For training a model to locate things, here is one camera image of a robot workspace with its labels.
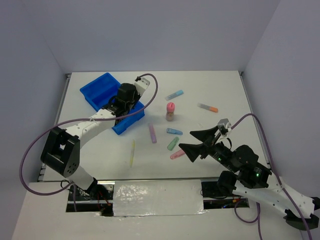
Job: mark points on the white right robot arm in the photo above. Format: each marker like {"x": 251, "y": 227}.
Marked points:
{"x": 245, "y": 176}

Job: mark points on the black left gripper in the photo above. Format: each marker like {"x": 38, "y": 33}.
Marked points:
{"x": 137, "y": 97}

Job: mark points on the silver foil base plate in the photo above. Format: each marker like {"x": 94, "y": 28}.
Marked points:
{"x": 157, "y": 198}

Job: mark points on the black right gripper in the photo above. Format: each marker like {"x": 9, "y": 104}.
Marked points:
{"x": 206, "y": 136}

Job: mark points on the right aluminium table rail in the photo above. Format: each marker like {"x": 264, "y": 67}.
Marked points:
{"x": 259, "y": 128}

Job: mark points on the yellow thin pen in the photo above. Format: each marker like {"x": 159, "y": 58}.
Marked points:
{"x": 132, "y": 153}

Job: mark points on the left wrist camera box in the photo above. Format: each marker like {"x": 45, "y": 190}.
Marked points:
{"x": 141, "y": 85}

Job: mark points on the orange-capped grey marker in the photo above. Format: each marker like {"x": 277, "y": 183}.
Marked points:
{"x": 207, "y": 107}

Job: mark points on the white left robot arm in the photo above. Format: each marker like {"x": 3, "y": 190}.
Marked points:
{"x": 62, "y": 149}

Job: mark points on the purple highlighter pen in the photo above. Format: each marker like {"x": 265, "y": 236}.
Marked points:
{"x": 152, "y": 133}

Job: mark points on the pink-capped eraser jar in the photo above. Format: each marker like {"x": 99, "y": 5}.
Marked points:
{"x": 170, "y": 110}

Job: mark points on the pink highlighter pen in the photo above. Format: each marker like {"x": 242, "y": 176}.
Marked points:
{"x": 177, "y": 154}

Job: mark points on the blue-capped grey marker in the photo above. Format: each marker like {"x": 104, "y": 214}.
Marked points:
{"x": 174, "y": 95}

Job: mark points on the green highlighter pen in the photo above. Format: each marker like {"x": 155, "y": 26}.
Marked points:
{"x": 173, "y": 143}

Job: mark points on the blue mini stapler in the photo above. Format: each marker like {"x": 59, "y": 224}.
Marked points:
{"x": 174, "y": 131}

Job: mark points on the blue divided plastic bin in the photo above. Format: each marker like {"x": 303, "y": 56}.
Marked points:
{"x": 99, "y": 91}

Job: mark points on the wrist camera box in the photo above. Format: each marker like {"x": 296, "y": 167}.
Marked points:
{"x": 224, "y": 127}
{"x": 141, "y": 85}

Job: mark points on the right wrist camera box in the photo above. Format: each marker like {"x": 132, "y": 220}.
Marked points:
{"x": 224, "y": 127}

